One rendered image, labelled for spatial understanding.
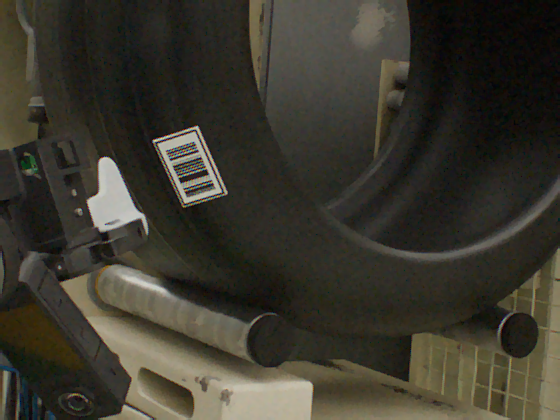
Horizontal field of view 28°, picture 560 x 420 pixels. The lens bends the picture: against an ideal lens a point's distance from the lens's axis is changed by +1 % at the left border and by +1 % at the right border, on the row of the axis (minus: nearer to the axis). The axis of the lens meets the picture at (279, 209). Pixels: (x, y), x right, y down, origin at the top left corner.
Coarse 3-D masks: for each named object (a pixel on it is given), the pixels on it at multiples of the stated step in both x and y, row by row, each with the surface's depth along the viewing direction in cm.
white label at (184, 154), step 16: (192, 128) 87; (160, 144) 88; (176, 144) 88; (192, 144) 88; (176, 160) 88; (192, 160) 88; (208, 160) 88; (176, 176) 89; (192, 176) 89; (208, 176) 88; (192, 192) 89; (208, 192) 89; (224, 192) 89
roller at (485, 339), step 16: (480, 320) 110; (496, 320) 108; (512, 320) 107; (528, 320) 108; (448, 336) 115; (464, 336) 112; (480, 336) 110; (496, 336) 108; (512, 336) 107; (528, 336) 108; (496, 352) 110; (512, 352) 108; (528, 352) 108
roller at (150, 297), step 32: (96, 288) 121; (128, 288) 114; (160, 288) 109; (192, 288) 107; (160, 320) 108; (192, 320) 101; (224, 320) 97; (256, 320) 93; (256, 352) 93; (288, 352) 94
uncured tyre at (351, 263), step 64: (64, 0) 96; (128, 0) 87; (192, 0) 86; (448, 0) 132; (512, 0) 128; (64, 64) 97; (128, 64) 88; (192, 64) 86; (448, 64) 133; (512, 64) 129; (64, 128) 102; (128, 128) 90; (256, 128) 89; (448, 128) 133; (512, 128) 127; (128, 192) 96; (256, 192) 90; (384, 192) 130; (448, 192) 130; (512, 192) 122; (192, 256) 95; (256, 256) 92; (320, 256) 93; (384, 256) 96; (448, 256) 100; (512, 256) 104; (320, 320) 98; (384, 320) 100; (448, 320) 105
